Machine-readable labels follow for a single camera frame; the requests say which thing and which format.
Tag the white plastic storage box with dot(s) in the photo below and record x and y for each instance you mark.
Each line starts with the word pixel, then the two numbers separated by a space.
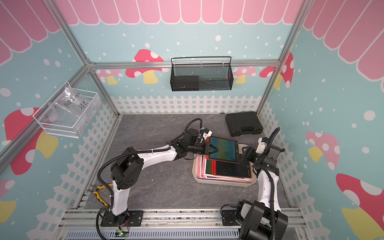
pixel 196 170

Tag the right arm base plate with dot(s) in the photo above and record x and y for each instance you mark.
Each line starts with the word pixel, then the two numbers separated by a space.
pixel 229 218

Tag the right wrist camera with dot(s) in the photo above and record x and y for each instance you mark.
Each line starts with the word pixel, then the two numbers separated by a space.
pixel 262 145

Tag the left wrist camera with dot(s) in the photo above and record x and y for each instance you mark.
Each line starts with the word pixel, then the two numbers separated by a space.
pixel 206 133

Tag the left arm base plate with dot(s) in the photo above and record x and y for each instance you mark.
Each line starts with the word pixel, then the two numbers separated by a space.
pixel 135 218

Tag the white wire wall basket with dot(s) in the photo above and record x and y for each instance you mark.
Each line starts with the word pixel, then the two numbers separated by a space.
pixel 79 127

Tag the yellow handled pliers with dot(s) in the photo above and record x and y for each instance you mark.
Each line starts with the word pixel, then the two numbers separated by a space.
pixel 95 190

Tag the black mesh wall basket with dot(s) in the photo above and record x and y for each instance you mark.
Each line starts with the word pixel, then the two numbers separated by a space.
pixel 215 73

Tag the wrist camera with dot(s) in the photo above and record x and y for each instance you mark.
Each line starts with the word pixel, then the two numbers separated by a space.
pixel 206 133
pixel 262 145

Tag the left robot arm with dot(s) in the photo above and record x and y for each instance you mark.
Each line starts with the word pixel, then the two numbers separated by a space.
pixel 122 172

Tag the red writing tablet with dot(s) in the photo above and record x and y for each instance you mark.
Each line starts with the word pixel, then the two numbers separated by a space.
pixel 226 169
pixel 228 150

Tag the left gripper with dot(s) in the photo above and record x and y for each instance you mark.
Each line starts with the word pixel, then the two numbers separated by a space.
pixel 206 150

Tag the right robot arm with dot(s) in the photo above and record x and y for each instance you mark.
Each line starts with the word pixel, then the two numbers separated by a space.
pixel 263 219

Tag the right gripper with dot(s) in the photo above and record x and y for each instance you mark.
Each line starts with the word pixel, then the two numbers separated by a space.
pixel 249 153

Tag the clear plastic bag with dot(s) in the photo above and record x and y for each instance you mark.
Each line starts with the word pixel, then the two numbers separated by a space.
pixel 68 107

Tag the black plastic tool case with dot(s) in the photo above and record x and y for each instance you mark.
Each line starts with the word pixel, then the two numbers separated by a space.
pixel 243 123

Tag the green circuit board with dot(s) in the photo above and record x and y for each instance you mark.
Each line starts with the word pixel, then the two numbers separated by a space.
pixel 122 234

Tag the pink writing tablet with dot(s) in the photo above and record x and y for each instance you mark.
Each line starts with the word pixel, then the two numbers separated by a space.
pixel 202 173

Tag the black box in basket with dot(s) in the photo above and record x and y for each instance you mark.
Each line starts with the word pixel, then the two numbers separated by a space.
pixel 185 83

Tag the red writing tablet top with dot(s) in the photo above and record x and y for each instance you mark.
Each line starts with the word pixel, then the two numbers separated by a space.
pixel 228 150

